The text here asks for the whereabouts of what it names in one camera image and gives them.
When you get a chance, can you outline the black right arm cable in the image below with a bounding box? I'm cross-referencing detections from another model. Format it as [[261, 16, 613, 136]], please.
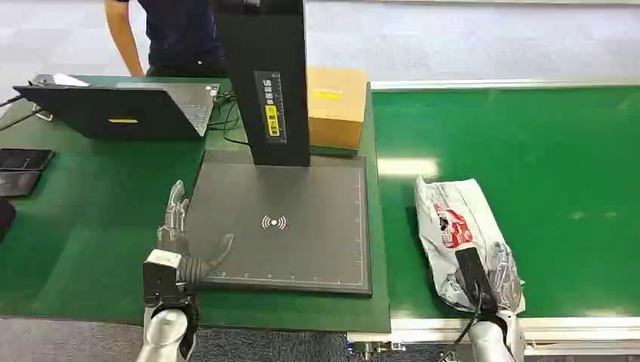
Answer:
[[438, 282, 485, 362]]

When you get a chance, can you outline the black laptop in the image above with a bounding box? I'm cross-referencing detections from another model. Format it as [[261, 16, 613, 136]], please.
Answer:
[[13, 82, 221, 140]]

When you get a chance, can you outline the person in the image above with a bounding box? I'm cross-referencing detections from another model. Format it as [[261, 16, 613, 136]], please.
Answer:
[[103, 0, 227, 78]]

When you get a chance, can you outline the green table mat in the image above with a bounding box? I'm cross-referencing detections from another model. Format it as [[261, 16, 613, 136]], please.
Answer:
[[0, 75, 392, 335]]

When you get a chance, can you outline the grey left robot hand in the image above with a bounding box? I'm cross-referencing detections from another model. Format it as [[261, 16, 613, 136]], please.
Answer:
[[156, 179, 236, 292]]

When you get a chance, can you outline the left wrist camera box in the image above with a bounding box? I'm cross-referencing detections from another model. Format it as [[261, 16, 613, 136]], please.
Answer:
[[142, 248, 183, 308]]

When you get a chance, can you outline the dark grey scanner base plate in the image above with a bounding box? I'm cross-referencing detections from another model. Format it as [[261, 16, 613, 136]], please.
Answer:
[[183, 149, 373, 296]]

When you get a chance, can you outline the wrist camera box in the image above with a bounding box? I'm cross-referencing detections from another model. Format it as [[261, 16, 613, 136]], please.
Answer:
[[503, 296, 527, 362], [142, 248, 183, 308]]

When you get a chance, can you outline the brown cardboard box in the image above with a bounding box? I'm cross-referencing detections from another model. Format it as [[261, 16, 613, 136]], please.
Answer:
[[306, 66, 369, 151]]

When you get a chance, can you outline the thin black cable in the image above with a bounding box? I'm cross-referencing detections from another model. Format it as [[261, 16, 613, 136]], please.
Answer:
[[0, 94, 43, 133]]

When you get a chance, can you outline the black scanner column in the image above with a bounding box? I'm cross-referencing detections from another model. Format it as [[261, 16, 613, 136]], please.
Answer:
[[213, 0, 312, 168]]

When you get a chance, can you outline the dark right robot hand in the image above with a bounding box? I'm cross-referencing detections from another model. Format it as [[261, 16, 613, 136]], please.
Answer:
[[454, 246, 500, 317]]

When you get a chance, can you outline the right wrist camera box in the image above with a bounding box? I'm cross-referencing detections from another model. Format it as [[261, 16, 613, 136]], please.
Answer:
[[503, 296, 527, 362]]

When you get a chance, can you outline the aluminium conveyor frame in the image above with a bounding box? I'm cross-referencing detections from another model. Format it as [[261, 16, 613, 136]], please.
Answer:
[[346, 78, 640, 357]]

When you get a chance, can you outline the white paper sheet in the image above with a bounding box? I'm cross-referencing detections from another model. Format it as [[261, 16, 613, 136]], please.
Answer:
[[51, 73, 91, 88]]

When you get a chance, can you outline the dark round object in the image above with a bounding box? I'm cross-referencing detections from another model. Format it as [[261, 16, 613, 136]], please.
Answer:
[[0, 198, 17, 244]]

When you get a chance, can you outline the grey plastic parcel bag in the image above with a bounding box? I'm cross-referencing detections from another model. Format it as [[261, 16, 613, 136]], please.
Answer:
[[414, 174, 526, 316]]

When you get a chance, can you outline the green conveyor belt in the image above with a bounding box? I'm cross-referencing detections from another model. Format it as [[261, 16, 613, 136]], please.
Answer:
[[371, 85, 640, 321]]

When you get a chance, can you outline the black cable bundle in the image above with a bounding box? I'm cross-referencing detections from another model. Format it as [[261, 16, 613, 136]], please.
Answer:
[[207, 90, 251, 147]]

